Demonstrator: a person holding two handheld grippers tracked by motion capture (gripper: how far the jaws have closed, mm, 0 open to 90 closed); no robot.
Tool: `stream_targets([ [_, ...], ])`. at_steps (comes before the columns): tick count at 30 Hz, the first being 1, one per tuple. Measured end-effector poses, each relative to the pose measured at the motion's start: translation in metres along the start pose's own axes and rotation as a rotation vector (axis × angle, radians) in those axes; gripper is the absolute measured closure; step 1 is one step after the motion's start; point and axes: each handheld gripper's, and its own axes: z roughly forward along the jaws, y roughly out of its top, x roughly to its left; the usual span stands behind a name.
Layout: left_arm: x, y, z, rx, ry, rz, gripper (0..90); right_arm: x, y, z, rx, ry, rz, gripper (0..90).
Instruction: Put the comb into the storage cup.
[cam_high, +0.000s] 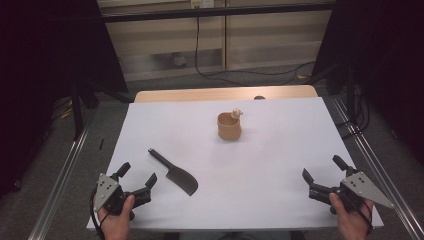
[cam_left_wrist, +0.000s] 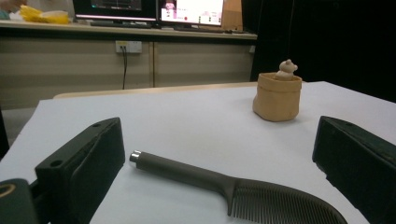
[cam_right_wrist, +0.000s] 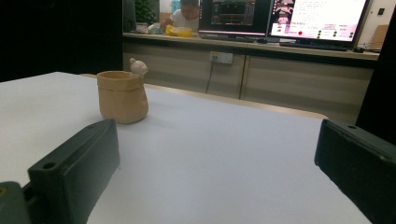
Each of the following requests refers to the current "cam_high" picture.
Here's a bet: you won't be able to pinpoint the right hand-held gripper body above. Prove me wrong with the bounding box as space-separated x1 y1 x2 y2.
308 170 396 213

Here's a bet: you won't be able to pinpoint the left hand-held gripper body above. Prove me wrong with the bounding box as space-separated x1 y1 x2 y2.
93 173 153 216

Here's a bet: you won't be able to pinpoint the black kitchen knife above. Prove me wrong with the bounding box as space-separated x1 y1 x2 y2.
147 148 199 197

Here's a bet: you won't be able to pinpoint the tan cup with bear figure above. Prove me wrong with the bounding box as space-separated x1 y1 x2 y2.
216 108 244 141

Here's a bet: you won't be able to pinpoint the person's left hand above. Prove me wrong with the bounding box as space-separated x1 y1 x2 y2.
94 194 137 240

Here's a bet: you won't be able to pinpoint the person's right hand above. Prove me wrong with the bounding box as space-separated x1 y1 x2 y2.
328 192 374 240

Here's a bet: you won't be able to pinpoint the white table mat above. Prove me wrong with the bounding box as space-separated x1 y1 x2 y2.
85 96 385 232

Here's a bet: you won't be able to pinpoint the black metal stand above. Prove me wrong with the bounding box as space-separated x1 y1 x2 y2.
326 64 358 124
71 81 101 141

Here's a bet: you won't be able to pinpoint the wooden table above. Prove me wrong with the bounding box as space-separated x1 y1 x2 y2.
133 84 319 104

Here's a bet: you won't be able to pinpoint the black curtain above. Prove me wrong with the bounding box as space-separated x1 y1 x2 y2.
0 0 129 201
311 0 424 164

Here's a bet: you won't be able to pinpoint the beige low cabinet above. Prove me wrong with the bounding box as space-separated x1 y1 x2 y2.
96 0 334 83

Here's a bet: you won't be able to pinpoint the black horizontal bar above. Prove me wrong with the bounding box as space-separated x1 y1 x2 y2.
99 3 336 24

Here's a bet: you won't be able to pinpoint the aluminium floor rail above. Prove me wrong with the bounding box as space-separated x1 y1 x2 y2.
27 109 98 240
331 96 424 240

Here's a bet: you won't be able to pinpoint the left hand-held gripper cable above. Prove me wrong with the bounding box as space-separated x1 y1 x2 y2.
89 186 109 240

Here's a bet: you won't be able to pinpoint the hand-held gripper cable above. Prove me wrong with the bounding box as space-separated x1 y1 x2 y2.
89 186 109 240
336 189 374 234

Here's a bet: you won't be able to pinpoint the right hand-held gripper cable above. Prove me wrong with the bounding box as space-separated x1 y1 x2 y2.
336 189 374 234

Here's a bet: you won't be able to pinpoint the black floor cables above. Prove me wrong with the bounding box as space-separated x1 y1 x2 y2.
336 86 371 139

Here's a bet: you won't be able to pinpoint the black power cable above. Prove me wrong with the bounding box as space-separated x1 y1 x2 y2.
194 8 316 87

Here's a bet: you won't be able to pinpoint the white wall socket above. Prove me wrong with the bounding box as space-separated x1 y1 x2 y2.
190 0 215 9

